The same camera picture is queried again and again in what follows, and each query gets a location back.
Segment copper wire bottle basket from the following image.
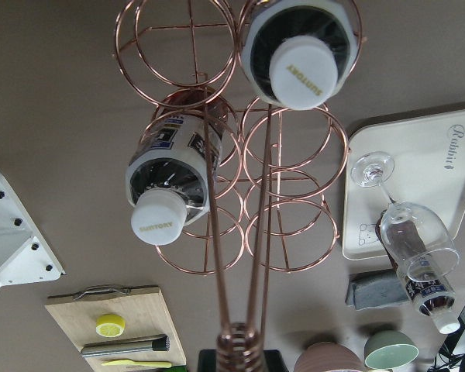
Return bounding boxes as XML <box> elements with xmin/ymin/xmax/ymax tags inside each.
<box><xmin>111</xmin><ymin>0</ymin><xmax>369</xmax><ymax>372</ymax></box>

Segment tea bottle moved to tray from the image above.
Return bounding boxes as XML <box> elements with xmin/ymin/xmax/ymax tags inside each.
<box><xmin>385</xmin><ymin>221</ymin><xmax>460</xmax><ymax>334</ymax></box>

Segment tea bottle far corner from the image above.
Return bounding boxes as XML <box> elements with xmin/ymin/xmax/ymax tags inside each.
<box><xmin>237</xmin><ymin>0</ymin><xmax>361</xmax><ymax>111</ymax></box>

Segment bamboo cutting board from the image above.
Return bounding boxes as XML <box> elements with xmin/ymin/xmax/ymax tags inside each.
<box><xmin>46</xmin><ymin>285</ymin><xmax>187</xmax><ymax>371</ymax></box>

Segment grey folded cloth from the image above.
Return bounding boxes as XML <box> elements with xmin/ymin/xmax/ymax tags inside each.
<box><xmin>345</xmin><ymin>269</ymin><xmax>409</xmax><ymax>311</ymax></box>

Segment steel muddler black tip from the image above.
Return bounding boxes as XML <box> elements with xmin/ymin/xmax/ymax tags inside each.
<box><xmin>81</xmin><ymin>334</ymin><xmax>170</xmax><ymax>357</ymax></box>

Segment clear wine glass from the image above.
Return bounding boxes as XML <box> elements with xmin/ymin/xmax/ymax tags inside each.
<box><xmin>350</xmin><ymin>151</ymin><xmax>460</xmax><ymax>282</ymax></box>

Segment half lemon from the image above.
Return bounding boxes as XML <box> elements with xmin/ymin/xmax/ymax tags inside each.
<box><xmin>95</xmin><ymin>314</ymin><xmax>126</xmax><ymax>338</ymax></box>

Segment cream rabbit tray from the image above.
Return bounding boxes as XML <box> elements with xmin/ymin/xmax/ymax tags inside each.
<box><xmin>342</xmin><ymin>109</ymin><xmax>465</xmax><ymax>260</ymax></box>

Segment yellow plastic knife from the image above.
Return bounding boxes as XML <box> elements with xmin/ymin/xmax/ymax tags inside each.
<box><xmin>102</xmin><ymin>359</ymin><xmax>173</xmax><ymax>368</ymax></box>

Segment green bowl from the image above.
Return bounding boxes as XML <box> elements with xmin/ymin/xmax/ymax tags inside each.
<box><xmin>364</xmin><ymin>330</ymin><xmax>419</xmax><ymax>370</ymax></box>

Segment tea bottle by handle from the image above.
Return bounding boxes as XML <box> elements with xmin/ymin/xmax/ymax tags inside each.
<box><xmin>126</xmin><ymin>98</ymin><xmax>228</xmax><ymax>245</ymax></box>

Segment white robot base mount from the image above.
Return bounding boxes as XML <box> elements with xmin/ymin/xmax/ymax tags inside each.
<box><xmin>0</xmin><ymin>172</ymin><xmax>65</xmax><ymax>288</ymax></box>

